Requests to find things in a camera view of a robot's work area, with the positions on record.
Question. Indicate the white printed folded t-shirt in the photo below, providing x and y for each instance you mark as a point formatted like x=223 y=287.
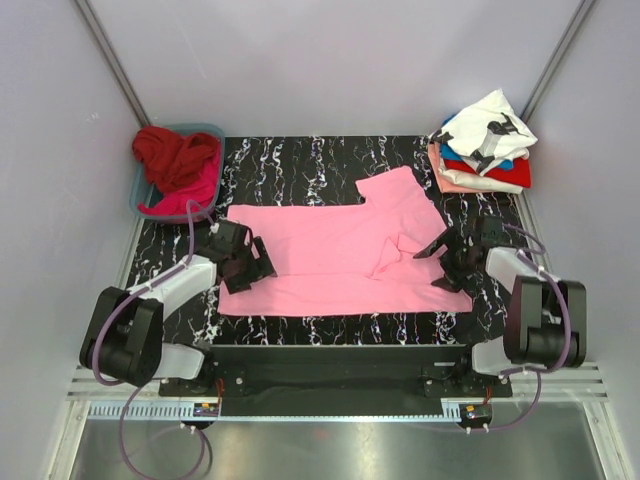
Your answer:
x=490 y=107

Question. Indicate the blue-grey plastic basket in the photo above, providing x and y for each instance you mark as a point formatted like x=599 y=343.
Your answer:
x=145 y=192

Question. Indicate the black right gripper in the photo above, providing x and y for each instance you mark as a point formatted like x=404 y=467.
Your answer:
x=444 y=239

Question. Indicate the black marble pattern mat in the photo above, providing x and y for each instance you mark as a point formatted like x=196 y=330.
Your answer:
x=323 y=171

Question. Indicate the dark red t-shirt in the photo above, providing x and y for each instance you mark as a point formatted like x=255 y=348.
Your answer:
x=172 y=161

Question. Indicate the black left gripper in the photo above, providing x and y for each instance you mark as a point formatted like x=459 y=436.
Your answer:
x=259 y=269

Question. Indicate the blue folded t-shirt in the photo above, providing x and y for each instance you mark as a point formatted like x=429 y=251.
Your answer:
x=505 y=163

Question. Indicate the controller board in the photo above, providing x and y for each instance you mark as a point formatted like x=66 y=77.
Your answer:
x=207 y=409
x=479 y=413

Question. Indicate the red folded t-shirt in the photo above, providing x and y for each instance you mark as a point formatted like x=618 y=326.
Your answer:
x=519 y=174

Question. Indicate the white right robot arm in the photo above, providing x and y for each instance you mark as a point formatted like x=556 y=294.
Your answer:
x=546 y=321

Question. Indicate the left controller board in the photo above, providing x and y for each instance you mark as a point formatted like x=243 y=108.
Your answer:
x=207 y=409

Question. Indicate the pink t-shirt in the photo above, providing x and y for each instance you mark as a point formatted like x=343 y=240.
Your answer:
x=348 y=259

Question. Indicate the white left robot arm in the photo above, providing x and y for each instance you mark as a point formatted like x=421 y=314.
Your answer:
x=124 y=342

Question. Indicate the right controller board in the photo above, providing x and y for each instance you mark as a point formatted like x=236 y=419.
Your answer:
x=479 y=413

